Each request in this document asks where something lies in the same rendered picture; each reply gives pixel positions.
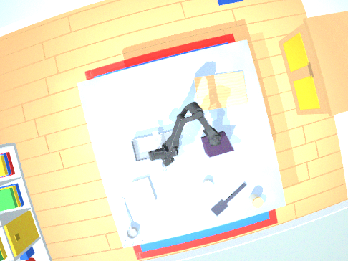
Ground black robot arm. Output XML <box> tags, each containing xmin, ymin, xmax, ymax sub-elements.
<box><xmin>152</xmin><ymin>101</ymin><xmax>222</xmax><ymax>166</ymax></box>

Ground light wooden board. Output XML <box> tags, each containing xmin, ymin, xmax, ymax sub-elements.
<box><xmin>194</xmin><ymin>71</ymin><xmax>248</xmax><ymax>110</ymax></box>

